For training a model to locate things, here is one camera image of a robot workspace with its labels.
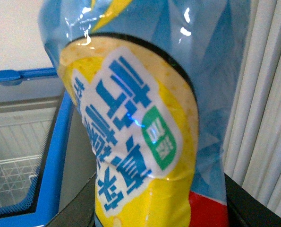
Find iced tea bottle red cap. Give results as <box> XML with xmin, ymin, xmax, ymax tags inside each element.
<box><xmin>39</xmin><ymin>0</ymin><xmax>251</xmax><ymax>227</ymax></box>

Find blue chest freezer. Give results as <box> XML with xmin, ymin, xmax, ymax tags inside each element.
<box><xmin>0</xmin><ymin>68</ymin><xmax>96</xmax><ymax>227</ymax></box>

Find glass sliding freezer lid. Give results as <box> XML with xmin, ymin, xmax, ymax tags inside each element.
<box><xmin>0</xmin><ymin>68</ymin><xmax>64</xmax><ymax>103</ymax></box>

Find white vertical blinds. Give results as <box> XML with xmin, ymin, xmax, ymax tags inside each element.
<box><xmin>223</xmin><ymin>0</ymin><xmax>281</xmax><ymax>218</ymax></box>

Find black stand under basket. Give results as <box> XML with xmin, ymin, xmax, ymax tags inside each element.
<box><xmin>48</xmin><ymin>175</ymin><xmax>281</xmax><ymax>227</ymax></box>

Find white wire freezer basket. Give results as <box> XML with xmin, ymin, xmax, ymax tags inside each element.
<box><xmin>0</xmin><ymin>155</ymin><xmax>40</xmax><ymax>208</ymax></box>

